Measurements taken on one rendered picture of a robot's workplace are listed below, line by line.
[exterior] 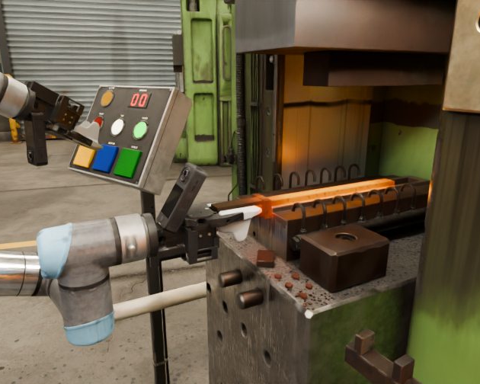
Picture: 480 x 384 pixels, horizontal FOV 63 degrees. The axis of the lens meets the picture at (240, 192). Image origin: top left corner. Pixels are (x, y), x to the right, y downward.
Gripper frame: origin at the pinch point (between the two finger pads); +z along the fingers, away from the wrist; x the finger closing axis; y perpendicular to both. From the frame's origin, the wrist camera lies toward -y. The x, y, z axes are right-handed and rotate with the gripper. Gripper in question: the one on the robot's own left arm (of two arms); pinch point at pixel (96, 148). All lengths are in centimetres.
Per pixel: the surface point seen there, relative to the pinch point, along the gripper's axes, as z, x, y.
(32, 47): 246, 693, 218
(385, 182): 29, -60, 11
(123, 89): 10.3, 14.3, 21.1
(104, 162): 9.5, 8.9, -1.4
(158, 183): 16.0, -6.9, -2.6
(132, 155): 9.5, -1.5, 2.2
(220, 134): 339, 266, 125
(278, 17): -10, -49, 24
